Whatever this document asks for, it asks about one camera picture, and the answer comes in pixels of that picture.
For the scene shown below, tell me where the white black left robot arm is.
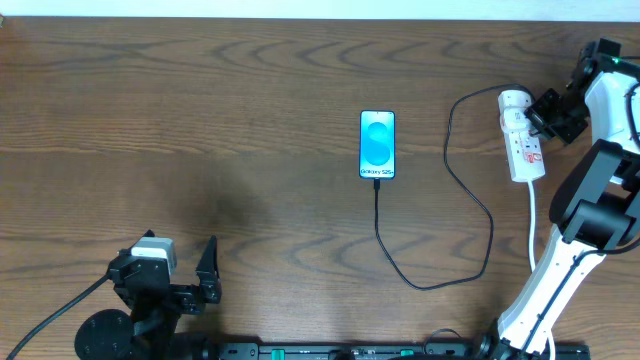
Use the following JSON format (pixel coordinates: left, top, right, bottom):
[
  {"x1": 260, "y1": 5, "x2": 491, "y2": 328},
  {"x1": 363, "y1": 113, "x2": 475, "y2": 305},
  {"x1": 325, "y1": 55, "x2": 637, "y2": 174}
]
[{"x1": 74, "y1": 230, "x2": 222, "y2": 359}]

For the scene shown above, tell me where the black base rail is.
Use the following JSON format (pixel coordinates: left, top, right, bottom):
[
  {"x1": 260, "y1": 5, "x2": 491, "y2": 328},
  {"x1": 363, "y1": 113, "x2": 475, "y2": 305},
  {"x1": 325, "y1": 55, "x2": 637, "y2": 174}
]
[{"x1": 214, "y1": 341, "x2": 591, "y2": 360}]

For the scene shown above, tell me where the blue Galaxy smartphone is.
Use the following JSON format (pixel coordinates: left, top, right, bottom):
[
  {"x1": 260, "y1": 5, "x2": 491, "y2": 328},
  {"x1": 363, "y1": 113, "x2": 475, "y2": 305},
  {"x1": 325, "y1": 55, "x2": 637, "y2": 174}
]
[{"x1": 359, "y1": 110, "x2": 396, "y2": 179}]

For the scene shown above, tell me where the black USB charging cable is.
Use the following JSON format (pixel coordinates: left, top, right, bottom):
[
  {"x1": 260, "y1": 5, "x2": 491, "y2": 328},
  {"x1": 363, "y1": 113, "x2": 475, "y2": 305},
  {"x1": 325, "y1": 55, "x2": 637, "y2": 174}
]
[{"x1": 372, "y1": 83, "x2": 539, "y2": 292}]

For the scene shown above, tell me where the white power strip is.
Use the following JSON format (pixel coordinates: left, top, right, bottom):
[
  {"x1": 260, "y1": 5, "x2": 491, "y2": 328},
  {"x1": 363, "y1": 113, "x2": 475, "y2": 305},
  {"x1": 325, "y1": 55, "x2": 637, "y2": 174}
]
[{"x1": 500, "y1": 107, "x2": 545, "y2": 183}]

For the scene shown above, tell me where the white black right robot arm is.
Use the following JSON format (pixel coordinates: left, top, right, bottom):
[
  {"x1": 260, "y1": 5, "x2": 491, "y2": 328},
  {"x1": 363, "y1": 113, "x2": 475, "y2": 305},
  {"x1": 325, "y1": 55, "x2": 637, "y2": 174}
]
[{"x1": 476, "y1": 39, "x2": 639, "y2": 359}]

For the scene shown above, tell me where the white USB charger plug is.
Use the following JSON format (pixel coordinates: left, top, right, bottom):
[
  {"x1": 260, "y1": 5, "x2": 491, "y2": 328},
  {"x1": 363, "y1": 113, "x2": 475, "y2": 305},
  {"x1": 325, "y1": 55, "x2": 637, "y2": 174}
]
[{"x1": 498, "y1": 90, "x2": 533, "y2": 113}]

